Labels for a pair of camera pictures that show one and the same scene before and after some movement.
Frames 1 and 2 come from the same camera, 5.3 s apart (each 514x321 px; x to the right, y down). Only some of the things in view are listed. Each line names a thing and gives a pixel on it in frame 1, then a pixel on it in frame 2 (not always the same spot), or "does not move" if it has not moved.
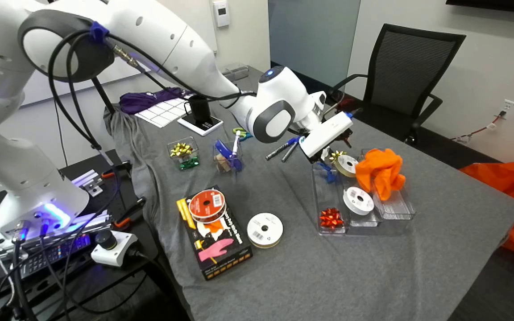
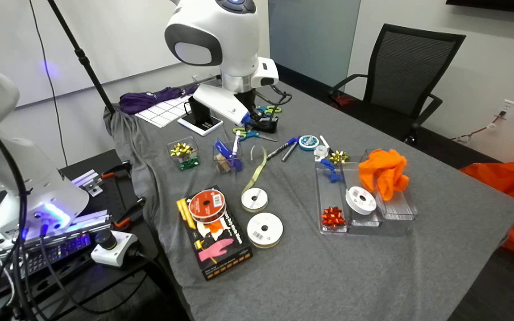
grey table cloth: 240,229 does not move
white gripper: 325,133 to 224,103
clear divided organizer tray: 345,208 does not move
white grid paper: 165,113 does not move
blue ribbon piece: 331,174 does not move
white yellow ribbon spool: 343,163 to 254,199
